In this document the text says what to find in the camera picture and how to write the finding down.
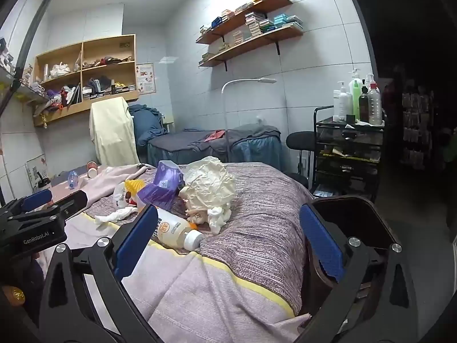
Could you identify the wall poster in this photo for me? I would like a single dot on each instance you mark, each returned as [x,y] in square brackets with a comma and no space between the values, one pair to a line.
[145,78]

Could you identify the framed wall sign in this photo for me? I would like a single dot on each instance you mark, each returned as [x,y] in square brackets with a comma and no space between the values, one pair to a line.
[34,168]

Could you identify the white floor lamp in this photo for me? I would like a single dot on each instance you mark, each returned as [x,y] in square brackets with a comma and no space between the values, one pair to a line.
[246,80]

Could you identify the yellow foam fruit net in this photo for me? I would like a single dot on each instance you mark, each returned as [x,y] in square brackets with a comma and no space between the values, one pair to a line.
[135,185]

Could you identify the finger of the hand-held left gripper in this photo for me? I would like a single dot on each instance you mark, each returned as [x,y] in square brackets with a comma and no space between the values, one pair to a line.
[69,205]
[35,200]

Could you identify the blue bedding pile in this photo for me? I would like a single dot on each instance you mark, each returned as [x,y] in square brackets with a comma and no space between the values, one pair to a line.
[146,121]

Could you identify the red cloth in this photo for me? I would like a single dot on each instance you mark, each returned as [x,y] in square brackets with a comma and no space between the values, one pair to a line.
[214,135]

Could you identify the white pump bottle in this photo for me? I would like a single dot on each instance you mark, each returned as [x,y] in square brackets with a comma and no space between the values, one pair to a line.
[342,103]

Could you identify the display rack of packets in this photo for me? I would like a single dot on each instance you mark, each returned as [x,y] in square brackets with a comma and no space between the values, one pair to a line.
[416,132]

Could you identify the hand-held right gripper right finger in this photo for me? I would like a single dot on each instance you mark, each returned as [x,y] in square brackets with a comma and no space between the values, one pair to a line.
[321,239]

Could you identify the brown trash bin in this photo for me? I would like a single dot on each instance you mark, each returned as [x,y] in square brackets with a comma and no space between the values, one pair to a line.
[357,214]

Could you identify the green pump bottle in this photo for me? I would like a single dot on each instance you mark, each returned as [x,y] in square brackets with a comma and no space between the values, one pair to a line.
[357,96]

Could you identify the massage bed with grey cover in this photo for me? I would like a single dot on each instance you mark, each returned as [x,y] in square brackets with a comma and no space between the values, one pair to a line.
[250,150]

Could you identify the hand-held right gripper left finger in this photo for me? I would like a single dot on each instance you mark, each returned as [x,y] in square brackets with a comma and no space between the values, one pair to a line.
[137,239]

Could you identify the purple plastic packet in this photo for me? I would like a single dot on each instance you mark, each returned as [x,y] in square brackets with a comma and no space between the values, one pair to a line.
[160,185]

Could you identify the wooden wall cabinet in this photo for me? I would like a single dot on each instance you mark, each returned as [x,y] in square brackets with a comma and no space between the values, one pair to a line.
[85,105]

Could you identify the metal wall shelf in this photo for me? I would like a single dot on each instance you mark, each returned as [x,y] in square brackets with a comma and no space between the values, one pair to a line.
[21,91]

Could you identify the black mesh trolley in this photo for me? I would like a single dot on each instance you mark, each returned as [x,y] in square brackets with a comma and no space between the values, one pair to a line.
[350,150]

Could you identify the cream paper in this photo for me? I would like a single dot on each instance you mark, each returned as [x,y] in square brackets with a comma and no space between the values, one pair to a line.
[207,185]

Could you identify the black stool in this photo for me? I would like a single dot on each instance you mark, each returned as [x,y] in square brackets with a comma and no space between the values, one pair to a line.
[300,141]

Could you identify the dark brown bottle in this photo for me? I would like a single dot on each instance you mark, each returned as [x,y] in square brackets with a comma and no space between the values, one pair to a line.
[364,107]

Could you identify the pale pink sheet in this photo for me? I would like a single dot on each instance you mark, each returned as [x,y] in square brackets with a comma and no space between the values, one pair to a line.
[100,185]

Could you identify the red and white paper cup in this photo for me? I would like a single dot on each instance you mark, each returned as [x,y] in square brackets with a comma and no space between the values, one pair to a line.
[92,171]

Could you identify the clear blue water bottle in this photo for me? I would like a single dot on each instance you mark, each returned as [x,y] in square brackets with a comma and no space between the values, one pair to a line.
[73,179]

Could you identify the white plastic bottle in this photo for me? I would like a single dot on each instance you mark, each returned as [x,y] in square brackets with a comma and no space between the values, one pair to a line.
[178,230]

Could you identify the white tissue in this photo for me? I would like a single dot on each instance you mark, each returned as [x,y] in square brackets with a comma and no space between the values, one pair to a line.
[114,216]
[217,218]

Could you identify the cream towel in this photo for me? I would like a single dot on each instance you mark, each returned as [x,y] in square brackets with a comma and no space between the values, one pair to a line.
[112,132]

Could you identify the person's left forearm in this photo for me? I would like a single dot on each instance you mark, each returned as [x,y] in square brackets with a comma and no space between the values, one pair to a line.
[34,275]

